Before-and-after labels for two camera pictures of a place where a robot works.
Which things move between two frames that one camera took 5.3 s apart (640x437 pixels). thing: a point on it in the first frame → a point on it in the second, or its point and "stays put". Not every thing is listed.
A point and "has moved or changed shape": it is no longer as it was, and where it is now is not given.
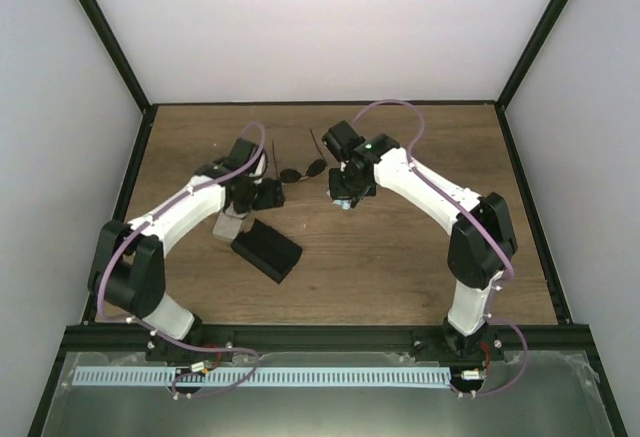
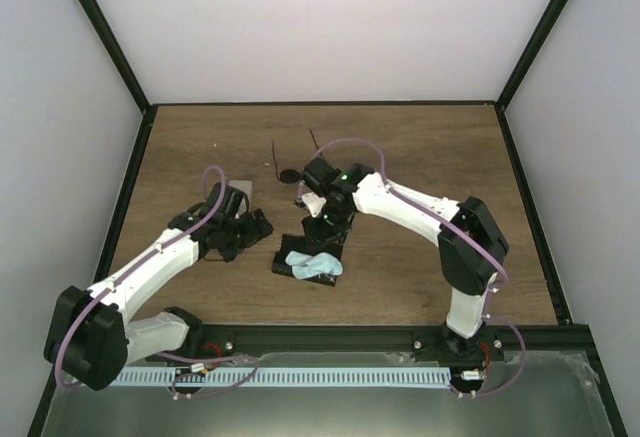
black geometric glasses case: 267,250 → 299,244
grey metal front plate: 524,394 stays put
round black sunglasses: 314,168 stays put
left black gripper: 273,196 → 254,234
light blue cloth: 345,204 has moved or changed shape
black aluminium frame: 568,339 stays put
